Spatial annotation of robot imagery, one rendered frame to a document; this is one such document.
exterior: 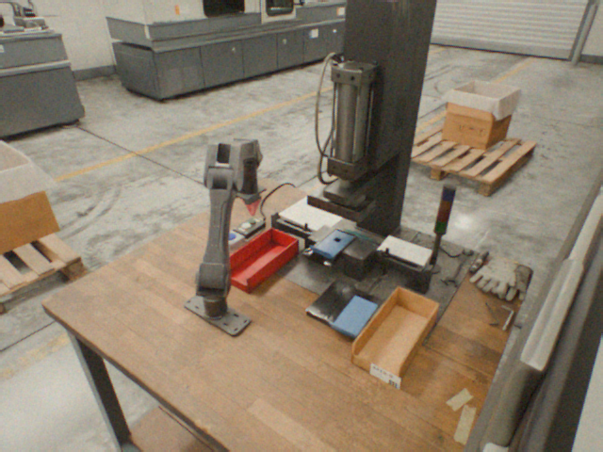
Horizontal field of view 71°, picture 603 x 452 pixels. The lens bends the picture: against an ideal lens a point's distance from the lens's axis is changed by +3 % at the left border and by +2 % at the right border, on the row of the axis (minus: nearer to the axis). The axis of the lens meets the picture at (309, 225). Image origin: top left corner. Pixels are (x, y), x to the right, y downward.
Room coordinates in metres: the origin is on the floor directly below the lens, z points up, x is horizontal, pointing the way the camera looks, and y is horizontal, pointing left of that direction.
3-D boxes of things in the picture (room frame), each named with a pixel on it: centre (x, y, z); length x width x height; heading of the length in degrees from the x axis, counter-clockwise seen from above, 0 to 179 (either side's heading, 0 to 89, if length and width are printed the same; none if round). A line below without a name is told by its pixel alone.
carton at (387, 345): (0.74, -0.23, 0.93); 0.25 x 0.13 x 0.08; 146
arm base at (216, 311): (0.83, 0.25, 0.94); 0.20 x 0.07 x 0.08; 56
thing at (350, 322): (0.80, -0.12, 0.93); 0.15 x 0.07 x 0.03; 149
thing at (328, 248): (1.05, -0.07, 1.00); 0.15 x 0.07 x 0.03; 146
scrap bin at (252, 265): (1.05, 0.15, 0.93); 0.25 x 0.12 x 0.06; 146
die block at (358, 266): (1.07, -0.10, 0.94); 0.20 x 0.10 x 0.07; 56
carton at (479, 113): (4.23, -1.72, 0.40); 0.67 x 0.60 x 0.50; 138
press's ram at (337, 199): (1.14, -0.13, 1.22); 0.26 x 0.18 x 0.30; 146
